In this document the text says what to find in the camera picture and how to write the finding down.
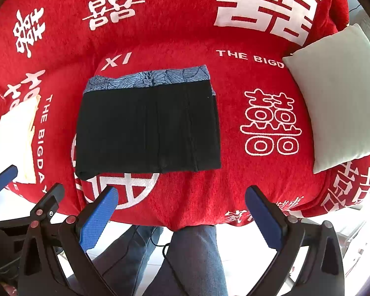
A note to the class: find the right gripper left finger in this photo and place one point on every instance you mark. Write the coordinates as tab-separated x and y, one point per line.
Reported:
40	273

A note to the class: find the peach white folded towel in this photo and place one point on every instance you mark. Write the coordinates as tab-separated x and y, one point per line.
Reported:
16	135

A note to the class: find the red blanket with white characters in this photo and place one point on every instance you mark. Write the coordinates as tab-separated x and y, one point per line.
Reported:
54	47

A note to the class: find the white square pillow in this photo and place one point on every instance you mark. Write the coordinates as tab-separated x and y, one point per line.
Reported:
333	75

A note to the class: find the person's legs in jeans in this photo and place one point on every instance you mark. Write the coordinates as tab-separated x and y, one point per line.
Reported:
192	264

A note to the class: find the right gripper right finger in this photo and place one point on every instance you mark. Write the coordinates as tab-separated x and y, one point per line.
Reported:
322	272

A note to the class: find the black pants with blue waistband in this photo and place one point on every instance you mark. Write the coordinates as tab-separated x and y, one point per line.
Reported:
155	121

